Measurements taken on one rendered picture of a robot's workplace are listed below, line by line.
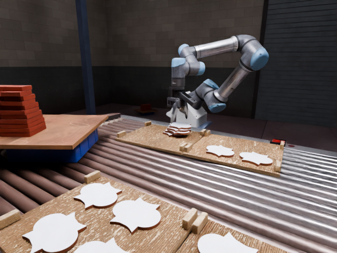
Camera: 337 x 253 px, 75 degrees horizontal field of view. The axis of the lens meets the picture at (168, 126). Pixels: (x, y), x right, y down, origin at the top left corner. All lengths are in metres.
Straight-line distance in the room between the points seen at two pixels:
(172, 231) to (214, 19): 5.82
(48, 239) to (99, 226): 0.11
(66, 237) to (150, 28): 6.57
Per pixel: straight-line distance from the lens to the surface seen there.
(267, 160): 1.02
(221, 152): 1.03
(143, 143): 1.16
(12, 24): 6.05
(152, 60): 6.82
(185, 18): 6.45
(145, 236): 0.59
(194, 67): 1.25
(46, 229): 0.66
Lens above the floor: 1.34
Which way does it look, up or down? 16 degrees down
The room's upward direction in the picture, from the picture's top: straight up
